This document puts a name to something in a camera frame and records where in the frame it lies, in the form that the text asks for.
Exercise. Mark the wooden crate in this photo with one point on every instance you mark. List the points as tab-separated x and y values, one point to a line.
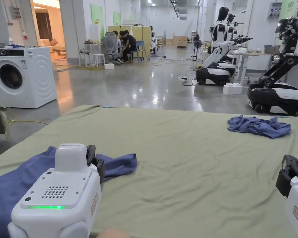
180	41

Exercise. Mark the white desk with items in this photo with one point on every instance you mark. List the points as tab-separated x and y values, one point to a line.
248	53

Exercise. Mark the white black humanoid robot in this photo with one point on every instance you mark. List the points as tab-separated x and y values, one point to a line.
283	81
218	49

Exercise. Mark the white washing machine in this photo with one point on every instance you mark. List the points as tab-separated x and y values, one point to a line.
27	76

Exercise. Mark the person's left hand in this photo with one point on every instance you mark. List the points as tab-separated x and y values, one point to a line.
113	233

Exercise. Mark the bed with pale green sheet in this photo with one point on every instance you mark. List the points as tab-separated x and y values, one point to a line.
188	173

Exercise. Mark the white foam block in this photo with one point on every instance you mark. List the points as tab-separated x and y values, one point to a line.
231	89

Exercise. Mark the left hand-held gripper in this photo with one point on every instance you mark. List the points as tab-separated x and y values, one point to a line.
64	193

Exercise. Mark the beige sofa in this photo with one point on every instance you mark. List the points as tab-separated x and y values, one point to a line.
53	44

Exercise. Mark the black standing fan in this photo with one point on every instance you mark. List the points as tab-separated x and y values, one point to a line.
197	44

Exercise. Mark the group of people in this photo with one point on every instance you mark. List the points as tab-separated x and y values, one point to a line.
128	44

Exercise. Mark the white power strip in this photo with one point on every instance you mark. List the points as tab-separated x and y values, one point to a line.
182	77

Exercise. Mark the small crumpled blue garment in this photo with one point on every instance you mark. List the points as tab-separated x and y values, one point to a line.
258	127

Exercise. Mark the large blue garment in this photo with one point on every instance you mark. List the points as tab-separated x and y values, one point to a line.
12	178

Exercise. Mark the small white foam box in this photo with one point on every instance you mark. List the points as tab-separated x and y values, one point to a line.
109	66

